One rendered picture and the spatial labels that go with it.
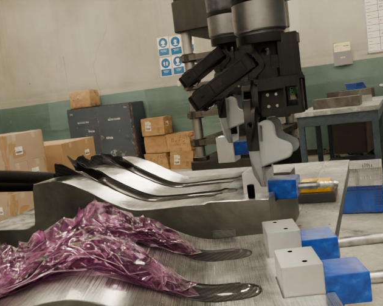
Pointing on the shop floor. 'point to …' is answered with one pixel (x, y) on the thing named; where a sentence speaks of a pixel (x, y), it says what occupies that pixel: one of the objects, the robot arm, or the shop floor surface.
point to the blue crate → (364, 199)
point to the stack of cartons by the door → (167, 144)
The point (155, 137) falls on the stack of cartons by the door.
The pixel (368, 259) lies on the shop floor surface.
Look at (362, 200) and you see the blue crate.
